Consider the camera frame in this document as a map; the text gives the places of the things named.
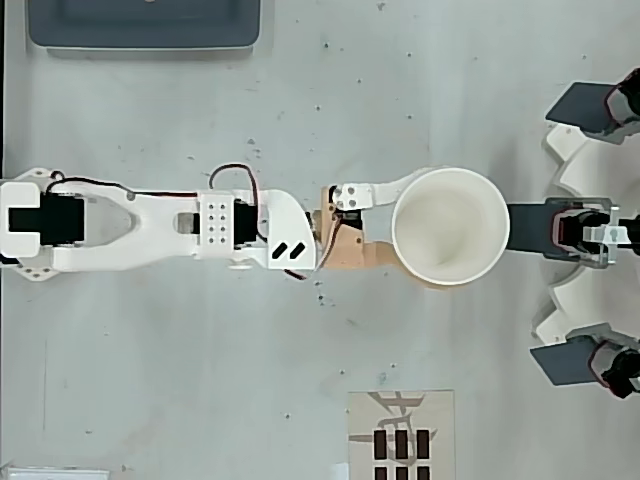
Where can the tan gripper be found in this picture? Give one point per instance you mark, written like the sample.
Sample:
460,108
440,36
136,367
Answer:
356,243

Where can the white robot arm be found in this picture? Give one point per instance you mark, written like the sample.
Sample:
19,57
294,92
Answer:
150,210

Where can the printed paper mat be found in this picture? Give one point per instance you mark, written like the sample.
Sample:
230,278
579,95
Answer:
440,415

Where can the dark grey paddle with servo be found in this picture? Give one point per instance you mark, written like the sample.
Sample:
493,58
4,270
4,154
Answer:
580,105
530,227
565,362

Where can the white gear-shaped dispenser base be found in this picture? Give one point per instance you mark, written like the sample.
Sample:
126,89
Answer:
590,170

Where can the small white paper slip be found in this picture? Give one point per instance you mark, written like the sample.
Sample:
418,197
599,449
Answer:
341,472

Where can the grey plastic tray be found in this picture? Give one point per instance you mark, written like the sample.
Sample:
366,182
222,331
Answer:
145,22

